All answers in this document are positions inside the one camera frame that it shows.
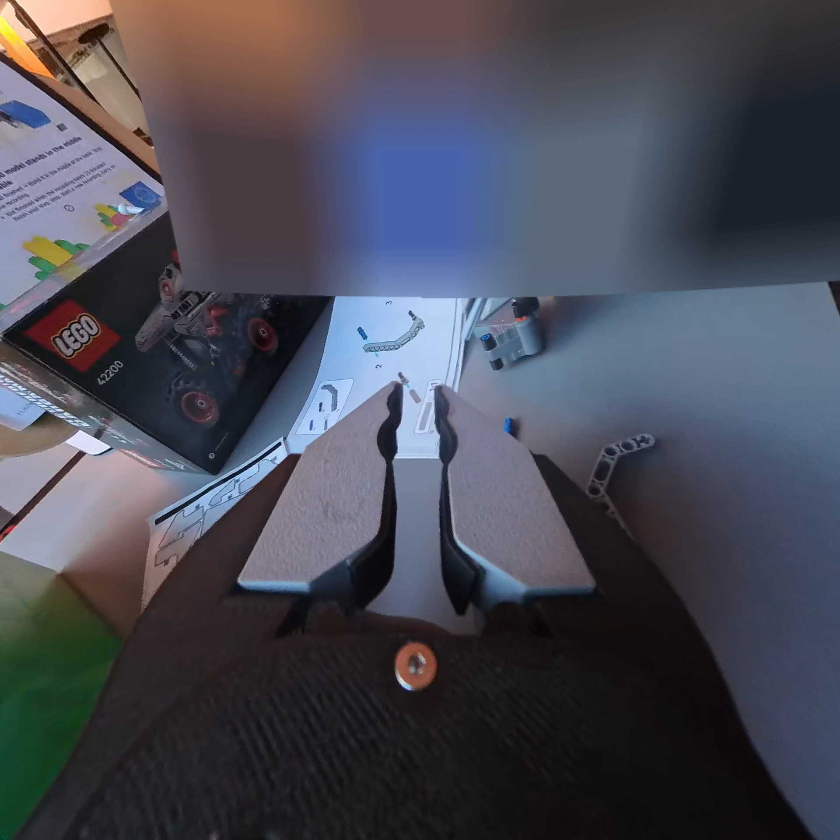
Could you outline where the lego sticker sheet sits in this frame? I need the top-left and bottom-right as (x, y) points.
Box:
(143, 438), (290, 608)

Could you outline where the lego instruction booklet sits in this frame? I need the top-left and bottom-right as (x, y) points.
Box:
(287, 295), (475, 460)

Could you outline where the grey bent lego liftarm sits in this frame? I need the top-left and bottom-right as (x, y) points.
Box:
(586, 433), (657, 527)

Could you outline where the printed instruction sheet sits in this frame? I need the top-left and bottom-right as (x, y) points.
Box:
(0, 52), (165, 309)

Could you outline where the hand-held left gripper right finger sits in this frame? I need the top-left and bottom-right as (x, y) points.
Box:
(433, 384), (598, 616)

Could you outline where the black lego set box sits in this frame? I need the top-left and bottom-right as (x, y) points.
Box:
(0, 210), (332, 475)

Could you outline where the grey lego pull-back motor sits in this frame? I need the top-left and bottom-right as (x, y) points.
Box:
(472, 297), (547, 372)

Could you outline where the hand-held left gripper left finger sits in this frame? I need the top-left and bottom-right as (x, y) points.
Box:
(238, 381), (403, 608)

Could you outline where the round wooden board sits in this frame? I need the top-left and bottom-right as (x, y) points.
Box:
(0, 420), (89, 462)

